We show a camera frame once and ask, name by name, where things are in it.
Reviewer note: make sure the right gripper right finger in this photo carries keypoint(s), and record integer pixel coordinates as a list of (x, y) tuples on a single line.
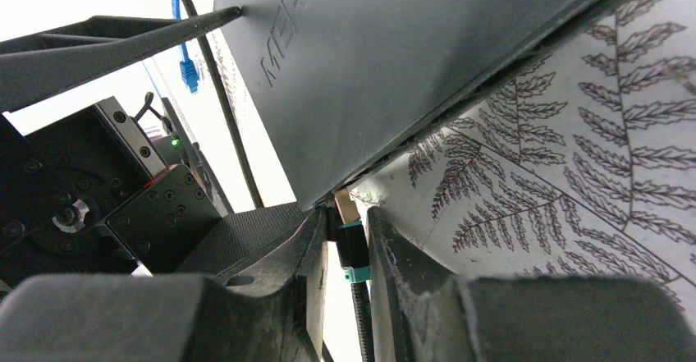
[(422, 311)]

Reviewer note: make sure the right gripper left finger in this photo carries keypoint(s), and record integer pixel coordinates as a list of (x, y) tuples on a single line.
[(267, 307)]

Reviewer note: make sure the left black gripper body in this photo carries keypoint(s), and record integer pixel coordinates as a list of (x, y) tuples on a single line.
[(92, 193)]

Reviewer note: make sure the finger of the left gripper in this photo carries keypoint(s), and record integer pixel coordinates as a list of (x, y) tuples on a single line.
[(39, 66)]

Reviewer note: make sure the black network switch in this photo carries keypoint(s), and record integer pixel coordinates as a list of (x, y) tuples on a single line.
[(341, 84)]

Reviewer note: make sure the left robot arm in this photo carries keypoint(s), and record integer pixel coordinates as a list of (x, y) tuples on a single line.
[(91, 192)]

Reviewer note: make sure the floral patterned table mat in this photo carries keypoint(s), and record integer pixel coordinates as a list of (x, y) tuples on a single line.
[(582, 163)]

